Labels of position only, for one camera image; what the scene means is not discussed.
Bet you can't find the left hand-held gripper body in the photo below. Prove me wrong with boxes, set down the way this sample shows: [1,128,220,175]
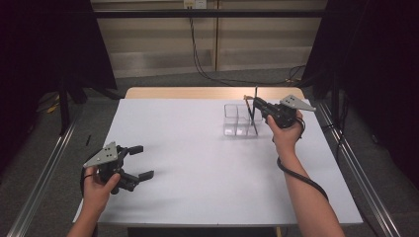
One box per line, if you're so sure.
[82,140,143,196]

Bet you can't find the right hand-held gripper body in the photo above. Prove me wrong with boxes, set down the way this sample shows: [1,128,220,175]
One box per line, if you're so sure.
[262,94,317,130]

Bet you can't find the thin black makeup brush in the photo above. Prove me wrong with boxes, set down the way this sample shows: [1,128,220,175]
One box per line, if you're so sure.
[250,85,260,127]

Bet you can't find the clear acrylic organizer box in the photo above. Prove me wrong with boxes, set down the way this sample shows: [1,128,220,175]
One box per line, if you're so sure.
[222,103,265,138]

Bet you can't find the person's right hand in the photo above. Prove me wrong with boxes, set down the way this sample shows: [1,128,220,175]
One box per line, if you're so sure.
[266,110,305,158]

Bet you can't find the person's left hand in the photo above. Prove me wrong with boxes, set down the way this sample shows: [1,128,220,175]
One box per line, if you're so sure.
[82,165,122,212]

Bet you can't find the white table cover sheet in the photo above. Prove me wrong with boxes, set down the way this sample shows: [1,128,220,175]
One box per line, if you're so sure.
[73,98,364,227]

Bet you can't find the black metal stand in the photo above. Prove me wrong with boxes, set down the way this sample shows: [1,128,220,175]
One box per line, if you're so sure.
[56,74,72,136]
[330,71,343,133]

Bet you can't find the black curtain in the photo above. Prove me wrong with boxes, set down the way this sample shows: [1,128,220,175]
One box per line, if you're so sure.
[0,0,119,177]
[301,0,419,191]

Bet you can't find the aluminium floor rail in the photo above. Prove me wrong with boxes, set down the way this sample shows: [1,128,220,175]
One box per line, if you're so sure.
[6,107,84,237]
[315,98,402,237]

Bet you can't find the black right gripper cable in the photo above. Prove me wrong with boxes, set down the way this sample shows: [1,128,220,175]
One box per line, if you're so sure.
[276,117,330,202]

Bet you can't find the black power cables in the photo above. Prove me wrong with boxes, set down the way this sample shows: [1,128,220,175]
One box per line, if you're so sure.
[188,8,308,88]

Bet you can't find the yellow cable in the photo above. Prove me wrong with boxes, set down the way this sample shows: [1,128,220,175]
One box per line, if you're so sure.
[44,94,61,115]

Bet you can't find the white wall socket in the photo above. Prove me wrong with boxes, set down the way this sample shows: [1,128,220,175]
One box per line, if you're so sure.
[183,0,209,10]

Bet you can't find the black horizontal frame bar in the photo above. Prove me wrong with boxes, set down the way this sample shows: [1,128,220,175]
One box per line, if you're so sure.
[93,8,328,20]

